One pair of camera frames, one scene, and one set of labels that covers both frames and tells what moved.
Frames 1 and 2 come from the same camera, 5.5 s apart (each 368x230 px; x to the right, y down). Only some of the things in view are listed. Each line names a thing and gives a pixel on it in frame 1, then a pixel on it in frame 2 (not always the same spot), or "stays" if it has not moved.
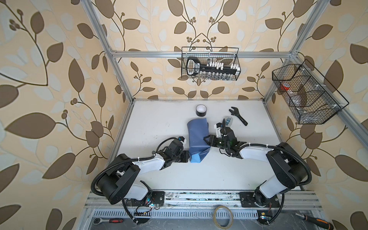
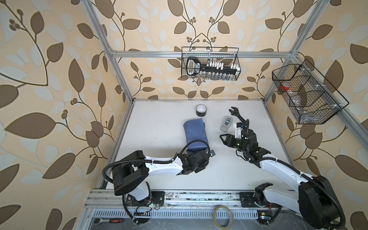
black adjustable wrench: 235,112 stays
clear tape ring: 231,215 stays
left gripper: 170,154 to 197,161
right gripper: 211,140 to 229,138
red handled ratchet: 98,221 stays
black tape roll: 201,110 stays
